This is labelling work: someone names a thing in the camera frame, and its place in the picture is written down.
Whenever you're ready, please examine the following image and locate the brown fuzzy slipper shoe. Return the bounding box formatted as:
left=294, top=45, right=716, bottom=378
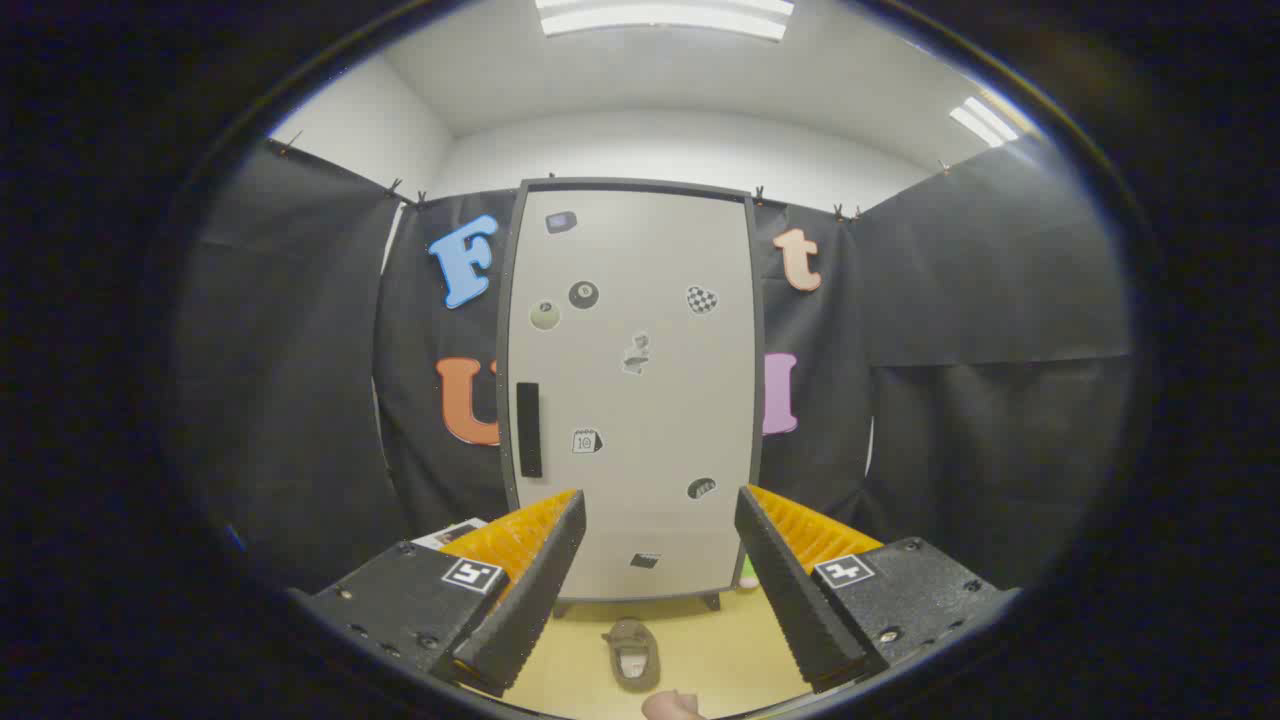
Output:
left=602, top=618, right=661, bottom=693

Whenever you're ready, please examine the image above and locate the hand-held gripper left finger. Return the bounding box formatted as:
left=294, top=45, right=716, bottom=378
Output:
left=288, top=488, right=588, bottom=699

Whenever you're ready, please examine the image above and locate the black door handle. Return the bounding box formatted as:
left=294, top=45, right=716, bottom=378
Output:
left=516, top=382, right=543, bottom=478

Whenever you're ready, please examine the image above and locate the black backdrop cloth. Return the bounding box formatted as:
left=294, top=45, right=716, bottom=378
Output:
left=175, top=140, right=1136, bottom=591

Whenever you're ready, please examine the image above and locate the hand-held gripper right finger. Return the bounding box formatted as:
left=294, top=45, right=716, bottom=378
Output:
left=734, top=484, right=1023, bottom=695

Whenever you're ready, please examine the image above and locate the dark grey shoe cabinet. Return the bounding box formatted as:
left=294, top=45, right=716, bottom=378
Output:
left=497, top=178, right=766, bottom=614

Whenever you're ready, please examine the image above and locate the long ceiling light panel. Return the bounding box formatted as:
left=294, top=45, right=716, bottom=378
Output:
left=535, top=0, right=796, bottom=41

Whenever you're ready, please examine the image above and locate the white book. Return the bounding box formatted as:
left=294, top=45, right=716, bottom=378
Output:
left=412, top=517, right=488, bottom=551

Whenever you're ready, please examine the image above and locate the small ceiling light panel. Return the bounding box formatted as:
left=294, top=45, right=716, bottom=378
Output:
left=948, top=95, right=1019, bottom=149

